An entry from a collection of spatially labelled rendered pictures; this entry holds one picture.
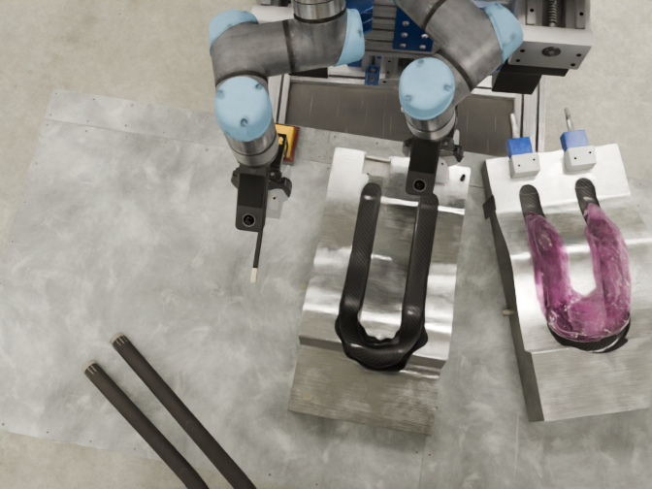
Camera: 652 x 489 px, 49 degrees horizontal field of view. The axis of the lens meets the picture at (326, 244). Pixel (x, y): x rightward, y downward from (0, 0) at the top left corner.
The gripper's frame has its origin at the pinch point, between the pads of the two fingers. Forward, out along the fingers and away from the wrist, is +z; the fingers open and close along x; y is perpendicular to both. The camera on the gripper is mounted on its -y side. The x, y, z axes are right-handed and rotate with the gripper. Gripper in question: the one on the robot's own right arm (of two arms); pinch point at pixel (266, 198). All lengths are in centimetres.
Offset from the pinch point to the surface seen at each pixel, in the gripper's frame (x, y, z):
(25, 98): 104, 50, 95
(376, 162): -18.3, 13.4, 8.7
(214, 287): 8.9, -15.2, 14.9
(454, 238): -34.9, 0.2, 6.4
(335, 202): -11.9, 3.3, 6.3
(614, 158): -64, 22, 9
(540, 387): -53, -24, 4
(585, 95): -80, 81, 95
